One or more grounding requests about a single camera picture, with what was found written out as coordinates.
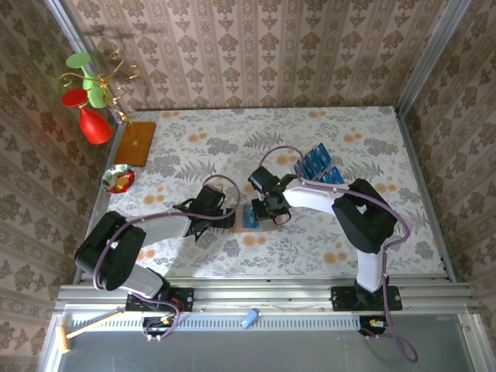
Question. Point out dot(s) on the aluminium mounting rail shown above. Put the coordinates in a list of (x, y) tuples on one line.
[(252, 296)]

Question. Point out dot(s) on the small blue cylinder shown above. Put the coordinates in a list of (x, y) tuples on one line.
[(249, 319)]

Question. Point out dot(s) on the aluminium table side rail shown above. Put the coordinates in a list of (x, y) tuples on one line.
[(416, 170), (100, 205)]

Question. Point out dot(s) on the wooden mallet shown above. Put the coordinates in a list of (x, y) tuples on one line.
[(63, 339)]

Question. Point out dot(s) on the blue packets in rack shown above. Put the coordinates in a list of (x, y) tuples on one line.
[(291, 167)]

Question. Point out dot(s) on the green plastic goblet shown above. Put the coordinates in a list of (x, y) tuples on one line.
[(95, 93)]

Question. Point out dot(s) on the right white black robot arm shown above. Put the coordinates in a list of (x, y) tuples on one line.
[(314, 197)]

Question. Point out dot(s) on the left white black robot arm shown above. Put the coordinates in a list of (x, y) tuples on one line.
[(162, 230)]

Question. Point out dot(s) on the aluminium frame post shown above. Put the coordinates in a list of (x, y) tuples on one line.
[(438, 38), (79, 38)]

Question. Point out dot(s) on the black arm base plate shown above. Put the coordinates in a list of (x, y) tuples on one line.
[(341, 300), (186, 298)]

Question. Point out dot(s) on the black connector bracket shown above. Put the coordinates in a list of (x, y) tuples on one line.
[(366, 330), (153, 331)]

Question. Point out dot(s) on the blue credit card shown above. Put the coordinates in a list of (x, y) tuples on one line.
[(314, 162), (323, 178), (321, 153), (250, 221), (336, 176), (300, 172)]

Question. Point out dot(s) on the small patterned dish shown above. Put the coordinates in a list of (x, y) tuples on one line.
[(112, 176)]

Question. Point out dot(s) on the floral patterned table cover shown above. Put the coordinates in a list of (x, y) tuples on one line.
[(232, 128)]

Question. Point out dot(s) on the red plastic goblet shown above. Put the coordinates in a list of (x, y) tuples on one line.
[(95, 128)]

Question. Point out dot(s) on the small yellow piece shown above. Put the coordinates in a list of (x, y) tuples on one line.
[(123, 182)]

